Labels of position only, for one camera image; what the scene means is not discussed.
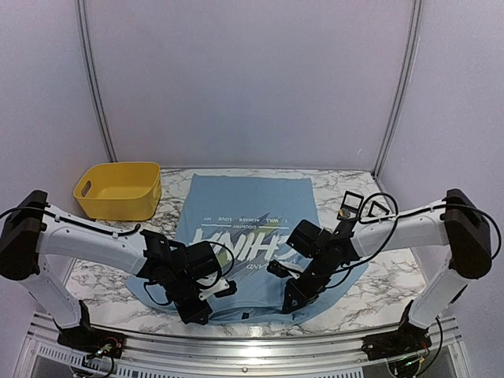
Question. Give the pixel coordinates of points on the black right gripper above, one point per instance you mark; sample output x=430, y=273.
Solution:
x=293, y=290

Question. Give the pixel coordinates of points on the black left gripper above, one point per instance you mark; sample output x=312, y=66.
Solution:
x=192, y=315

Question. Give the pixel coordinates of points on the light blue printed t-shirt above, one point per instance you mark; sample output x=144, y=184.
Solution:
x=249, y=220

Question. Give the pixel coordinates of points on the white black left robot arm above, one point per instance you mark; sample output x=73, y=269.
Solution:
x=35, y=229

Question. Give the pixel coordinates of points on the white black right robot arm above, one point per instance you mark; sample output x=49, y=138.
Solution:
x=452, y=221

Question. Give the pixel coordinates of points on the black brooch box base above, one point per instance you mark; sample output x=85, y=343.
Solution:
x=350, y=207

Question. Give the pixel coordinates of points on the black brooch box lid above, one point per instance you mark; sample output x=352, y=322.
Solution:
x=377, y=210

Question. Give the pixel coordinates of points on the yellow plastic basket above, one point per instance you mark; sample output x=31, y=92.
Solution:
x=120, y=191

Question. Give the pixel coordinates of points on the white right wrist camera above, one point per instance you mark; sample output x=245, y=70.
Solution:
x=282, y=271

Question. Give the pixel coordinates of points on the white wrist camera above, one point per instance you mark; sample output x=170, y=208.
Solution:
x=282, y=271
x=221, y=289

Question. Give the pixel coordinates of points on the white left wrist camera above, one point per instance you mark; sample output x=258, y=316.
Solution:
x=221, y=289

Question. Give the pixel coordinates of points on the aluminium front rail frame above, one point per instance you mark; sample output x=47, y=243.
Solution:
x=147, y=354

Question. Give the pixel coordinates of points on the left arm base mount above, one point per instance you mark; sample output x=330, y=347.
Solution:
x=95, y=342

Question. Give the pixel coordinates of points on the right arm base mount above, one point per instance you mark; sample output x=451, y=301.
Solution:
x=393, y=344

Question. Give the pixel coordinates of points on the right aluminium corner post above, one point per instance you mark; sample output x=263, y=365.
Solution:
x=405, y=73

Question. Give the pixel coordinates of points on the aluminium corner post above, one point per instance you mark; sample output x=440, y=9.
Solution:
x=405, y=73
x=92, y=79

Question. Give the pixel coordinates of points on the left aluminium corner post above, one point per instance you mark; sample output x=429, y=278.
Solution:
x=92, y=79

